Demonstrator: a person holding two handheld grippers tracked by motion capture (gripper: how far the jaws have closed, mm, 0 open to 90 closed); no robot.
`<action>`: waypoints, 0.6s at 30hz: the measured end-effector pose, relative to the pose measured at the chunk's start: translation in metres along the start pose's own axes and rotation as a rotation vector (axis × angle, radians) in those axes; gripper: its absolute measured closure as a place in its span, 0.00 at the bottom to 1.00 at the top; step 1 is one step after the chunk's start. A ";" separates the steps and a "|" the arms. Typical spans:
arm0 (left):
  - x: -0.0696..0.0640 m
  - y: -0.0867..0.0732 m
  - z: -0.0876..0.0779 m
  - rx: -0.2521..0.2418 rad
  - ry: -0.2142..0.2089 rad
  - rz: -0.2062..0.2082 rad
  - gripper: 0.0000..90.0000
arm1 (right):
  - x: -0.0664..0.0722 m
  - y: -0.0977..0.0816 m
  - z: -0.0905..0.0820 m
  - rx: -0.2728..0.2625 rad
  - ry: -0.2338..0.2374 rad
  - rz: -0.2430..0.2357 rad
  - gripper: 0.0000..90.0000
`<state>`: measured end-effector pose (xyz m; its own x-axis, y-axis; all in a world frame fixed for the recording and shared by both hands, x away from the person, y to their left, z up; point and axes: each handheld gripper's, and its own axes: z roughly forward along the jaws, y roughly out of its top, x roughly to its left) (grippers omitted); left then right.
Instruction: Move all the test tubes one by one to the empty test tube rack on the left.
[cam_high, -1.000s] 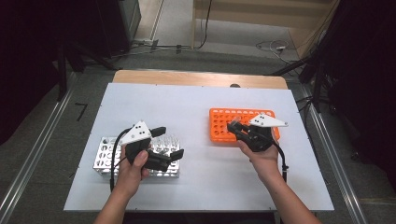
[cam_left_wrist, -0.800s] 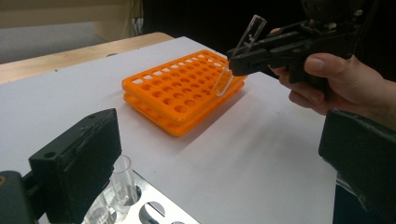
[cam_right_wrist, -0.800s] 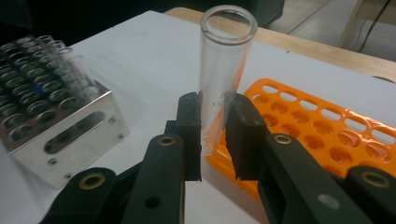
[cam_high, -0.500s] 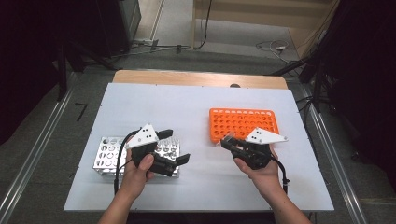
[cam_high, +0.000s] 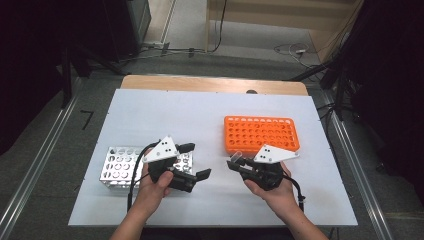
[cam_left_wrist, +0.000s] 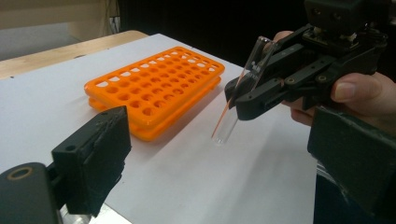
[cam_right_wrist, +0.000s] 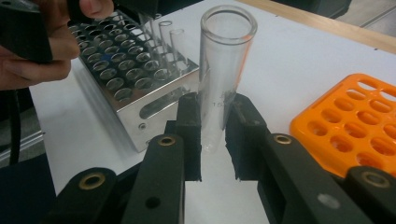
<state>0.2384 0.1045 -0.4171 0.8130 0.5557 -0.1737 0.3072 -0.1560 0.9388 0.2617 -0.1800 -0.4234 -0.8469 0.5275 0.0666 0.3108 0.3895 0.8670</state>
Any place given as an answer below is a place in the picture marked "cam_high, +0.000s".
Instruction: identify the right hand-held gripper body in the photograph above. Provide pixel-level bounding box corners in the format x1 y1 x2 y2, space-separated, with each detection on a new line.
239 144 300 192

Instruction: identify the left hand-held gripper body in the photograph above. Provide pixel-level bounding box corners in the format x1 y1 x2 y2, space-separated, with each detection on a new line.
143 135 198 194

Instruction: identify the clear glass test tube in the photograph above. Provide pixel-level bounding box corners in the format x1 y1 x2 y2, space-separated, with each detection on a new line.
229 150 244 164

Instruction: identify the orange plastic test tube rack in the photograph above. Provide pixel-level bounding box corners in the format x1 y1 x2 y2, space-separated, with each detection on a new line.
223 115 301 158

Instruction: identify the silver metal test tube rack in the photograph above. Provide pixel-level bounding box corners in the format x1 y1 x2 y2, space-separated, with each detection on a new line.
99 145 194 190

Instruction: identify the person's right hand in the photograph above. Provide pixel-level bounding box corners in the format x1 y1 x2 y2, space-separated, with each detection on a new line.
243 161 302 223

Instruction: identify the person's left hand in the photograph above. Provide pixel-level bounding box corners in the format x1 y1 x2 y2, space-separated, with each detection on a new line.
134 164 176 218

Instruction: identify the white board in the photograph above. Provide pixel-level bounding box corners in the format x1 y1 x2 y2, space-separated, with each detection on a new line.
68 88 358 228

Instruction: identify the person's dark clothing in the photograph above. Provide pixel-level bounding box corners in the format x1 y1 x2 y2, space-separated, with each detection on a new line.
139 226 296 240

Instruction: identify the wooden table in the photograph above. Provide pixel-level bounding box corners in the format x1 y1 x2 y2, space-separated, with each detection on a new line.
120 74 309 97

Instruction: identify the black metal stand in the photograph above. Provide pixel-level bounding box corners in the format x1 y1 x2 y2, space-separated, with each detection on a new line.
283 59 354 121
59 43 131 109

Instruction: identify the grey power strip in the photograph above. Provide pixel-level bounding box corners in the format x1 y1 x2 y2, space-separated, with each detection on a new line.
143 41 171 49

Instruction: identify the black cabinet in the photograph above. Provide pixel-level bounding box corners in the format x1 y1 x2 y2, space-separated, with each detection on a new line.
103 0 152 63

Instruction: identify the light wooden furniture panel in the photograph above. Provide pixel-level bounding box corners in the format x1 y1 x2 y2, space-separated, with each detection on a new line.
205 0 364 61

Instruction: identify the black curtain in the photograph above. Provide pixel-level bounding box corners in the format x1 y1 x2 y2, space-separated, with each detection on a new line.
0 0 111 156
333 0 424 201

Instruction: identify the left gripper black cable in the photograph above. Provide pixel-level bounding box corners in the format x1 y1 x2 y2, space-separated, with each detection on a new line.
126 141 161 213

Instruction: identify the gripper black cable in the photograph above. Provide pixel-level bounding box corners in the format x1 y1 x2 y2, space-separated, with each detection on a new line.
126 141 161 213
282 174 307 213

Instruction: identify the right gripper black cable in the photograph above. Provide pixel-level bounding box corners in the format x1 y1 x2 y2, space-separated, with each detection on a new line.
282 174 307 213

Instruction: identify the white cable with plug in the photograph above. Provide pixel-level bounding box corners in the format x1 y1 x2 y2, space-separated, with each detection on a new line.
273 42 321 68

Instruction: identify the aluminium floor rail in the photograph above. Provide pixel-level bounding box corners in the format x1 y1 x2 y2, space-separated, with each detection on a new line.
0 78 84 239
316 86 394 240

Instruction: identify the black floor cable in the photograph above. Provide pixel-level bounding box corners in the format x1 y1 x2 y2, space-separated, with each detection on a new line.
139 0 228 54

